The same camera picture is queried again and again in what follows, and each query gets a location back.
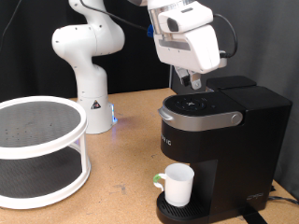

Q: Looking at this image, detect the black looped camera cable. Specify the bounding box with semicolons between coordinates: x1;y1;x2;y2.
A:
213;13;238;59

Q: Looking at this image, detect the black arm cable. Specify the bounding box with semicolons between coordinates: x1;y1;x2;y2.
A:
78;0;150;32

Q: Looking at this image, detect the white two-tier turntable shelf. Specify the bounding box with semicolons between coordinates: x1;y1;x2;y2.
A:
0;95;92;210

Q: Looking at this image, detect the black tape strip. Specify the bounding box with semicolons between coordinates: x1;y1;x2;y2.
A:
239;206;266;224

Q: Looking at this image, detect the thin black hanging cable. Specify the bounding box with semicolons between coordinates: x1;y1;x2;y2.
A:
0;0;23;54

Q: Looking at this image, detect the white mug green-taped handle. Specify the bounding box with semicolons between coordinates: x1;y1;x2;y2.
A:
152;162;195;208

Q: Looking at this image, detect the black machine power cord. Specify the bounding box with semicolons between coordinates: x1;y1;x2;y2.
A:
267;195;299;206

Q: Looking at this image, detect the black Keurig coffee machine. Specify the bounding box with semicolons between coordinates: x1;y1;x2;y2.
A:
156;75;293;224

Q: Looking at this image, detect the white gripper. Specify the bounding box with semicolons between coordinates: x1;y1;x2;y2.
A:
153;23;222;91

